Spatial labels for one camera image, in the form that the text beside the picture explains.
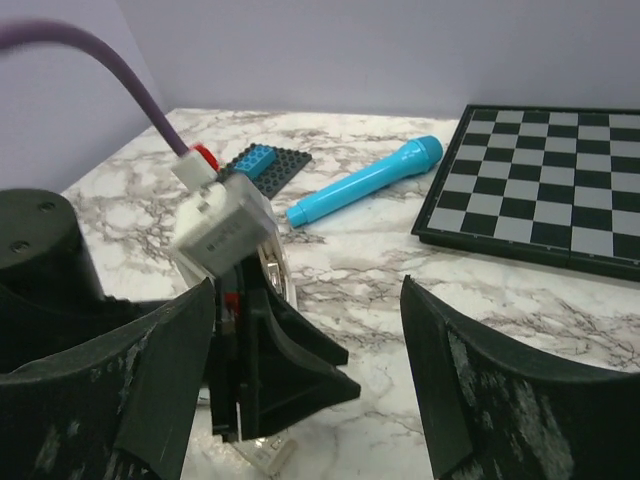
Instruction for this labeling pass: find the dark grey lego baseplate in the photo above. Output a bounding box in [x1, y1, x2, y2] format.
[218, 143, 312, 199]

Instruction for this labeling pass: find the blue marker pen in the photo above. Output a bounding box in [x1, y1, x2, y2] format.
[286, 136, 443, 228]

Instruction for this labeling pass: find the white stapler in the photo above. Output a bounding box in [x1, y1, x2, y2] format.
[172, 201, 297, 476]

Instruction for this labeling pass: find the blue lego brick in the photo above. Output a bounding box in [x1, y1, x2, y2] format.
[232, 145, 276, 180]

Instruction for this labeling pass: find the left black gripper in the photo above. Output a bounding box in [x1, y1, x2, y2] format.
[209, 259, 361, 443]

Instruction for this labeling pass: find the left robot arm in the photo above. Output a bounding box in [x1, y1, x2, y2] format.
[1, 189, 360, 458]

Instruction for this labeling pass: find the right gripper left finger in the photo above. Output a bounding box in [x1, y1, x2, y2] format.
[1, 280, 215, 479]

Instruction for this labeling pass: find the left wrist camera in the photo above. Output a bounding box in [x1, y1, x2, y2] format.
[169, 145, 277, 287]

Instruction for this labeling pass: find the black white chessboard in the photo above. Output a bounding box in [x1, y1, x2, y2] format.
[412, 105, 639, 281]

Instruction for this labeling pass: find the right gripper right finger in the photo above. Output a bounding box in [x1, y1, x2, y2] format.
[400, 278, 639, 479]

